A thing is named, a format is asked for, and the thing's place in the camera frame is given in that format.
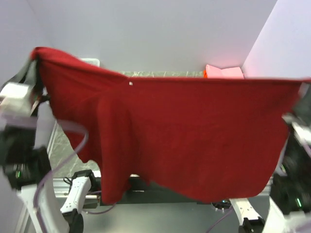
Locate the red t shirt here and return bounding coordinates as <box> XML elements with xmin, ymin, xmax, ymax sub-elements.
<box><xmin>31</xmin><ymin>47</ymin><xmax>302</xmax><ymax>204</ymax></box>

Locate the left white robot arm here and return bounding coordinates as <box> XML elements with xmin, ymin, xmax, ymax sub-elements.
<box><xmin>0</xmin><ymin>59</ymin><xmax>99</xmax><ymax>233</ymax></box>

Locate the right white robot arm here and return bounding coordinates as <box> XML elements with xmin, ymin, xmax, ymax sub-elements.
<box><xmin>230</xmin><ymin>83</ymin><xmax>311</xmax><ymax>233</ymax></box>

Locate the white plastic basket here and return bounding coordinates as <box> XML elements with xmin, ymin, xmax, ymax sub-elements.
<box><xmin>80</xmin><ymin>58</ymin><xmax>100</xmax><ymax>67</ymax></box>

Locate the pink folded t shirt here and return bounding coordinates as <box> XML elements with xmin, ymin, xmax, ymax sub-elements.
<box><xmin>205</xmin><ymin>65</ymin><xmax>244</xmax><ymax>79</ymax></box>

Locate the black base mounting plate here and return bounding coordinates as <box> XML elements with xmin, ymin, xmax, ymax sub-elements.
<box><xmin>112</xmin><ymin>176</ymin><xmax>203</xmax><ymax>204</ymax></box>

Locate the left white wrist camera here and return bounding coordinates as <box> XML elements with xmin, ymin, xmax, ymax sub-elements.
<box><xmin>0</xmin><ymin>82</ymin><xmax>34</xmax><ymax>117</ymax></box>

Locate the aluminium frame rail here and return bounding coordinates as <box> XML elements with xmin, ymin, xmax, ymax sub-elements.
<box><xmin>14</xmin><ymin>177</ymin><xmax>275</xmax><ymax>233</ymax></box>

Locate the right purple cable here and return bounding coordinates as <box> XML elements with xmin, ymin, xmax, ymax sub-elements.
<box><xmin>206</xmin><ymin>121</ymin><xmax>311</xmax><ymax>233</ymax></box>

